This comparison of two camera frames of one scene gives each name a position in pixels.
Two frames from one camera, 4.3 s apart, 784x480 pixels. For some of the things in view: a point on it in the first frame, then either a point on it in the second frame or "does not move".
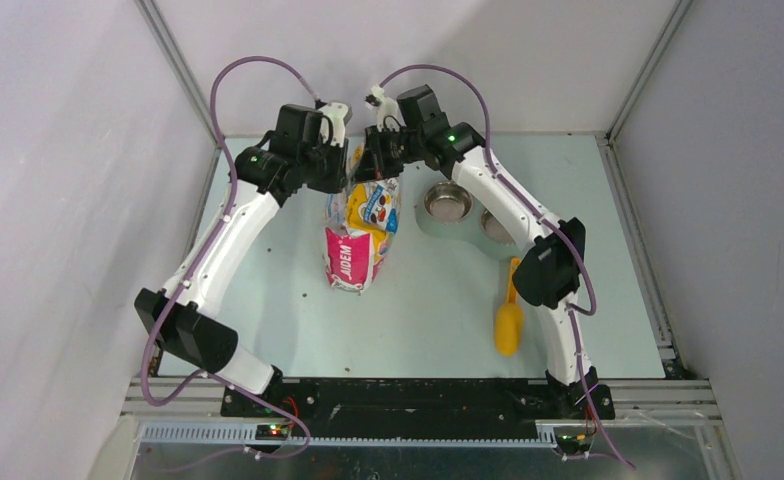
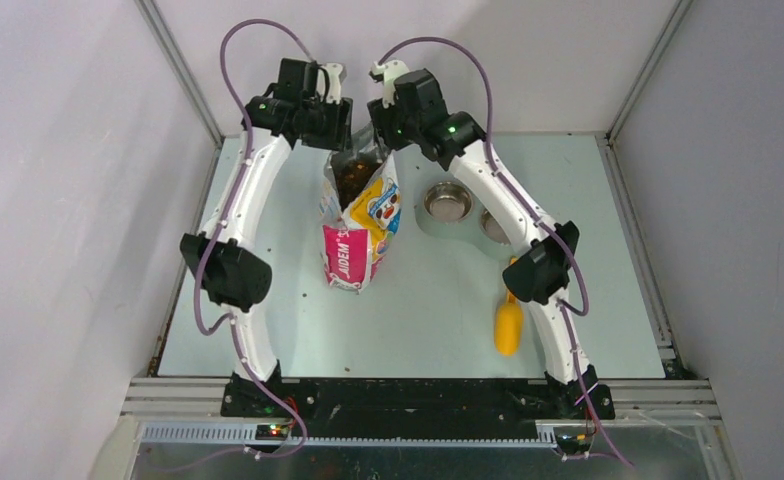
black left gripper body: x=324 y=165 -> x=327 y=124
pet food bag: x=360 y=221 does not move
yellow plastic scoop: x=509 y=321 does not move
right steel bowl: x=493 y=228 does not move
